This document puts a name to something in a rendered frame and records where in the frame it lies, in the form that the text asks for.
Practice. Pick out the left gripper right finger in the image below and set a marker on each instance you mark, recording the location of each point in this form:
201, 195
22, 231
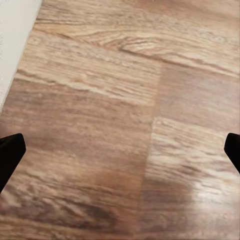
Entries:
232, 149

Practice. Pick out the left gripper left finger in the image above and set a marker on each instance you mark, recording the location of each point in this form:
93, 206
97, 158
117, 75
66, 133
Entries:
12, 150

